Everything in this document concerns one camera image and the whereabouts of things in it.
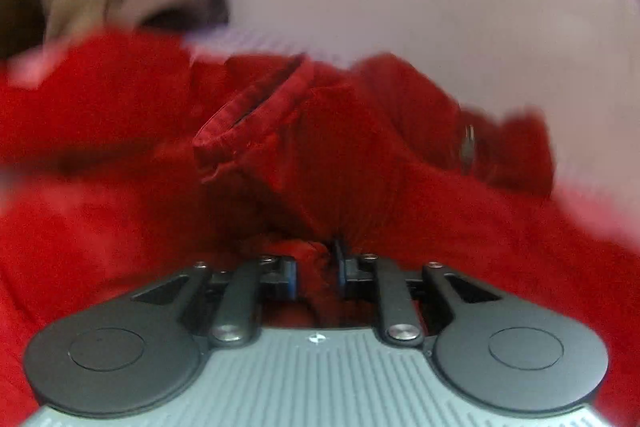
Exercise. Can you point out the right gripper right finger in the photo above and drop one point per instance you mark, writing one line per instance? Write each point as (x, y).
(378, 280)

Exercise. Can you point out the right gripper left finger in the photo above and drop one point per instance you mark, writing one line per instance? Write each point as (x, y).
(238, 298)

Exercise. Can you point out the red puffer jacket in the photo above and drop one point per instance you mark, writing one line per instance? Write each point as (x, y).
(140, 156)

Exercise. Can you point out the pink purple checked bedsheet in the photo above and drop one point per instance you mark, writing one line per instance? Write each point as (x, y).
(591, 202)

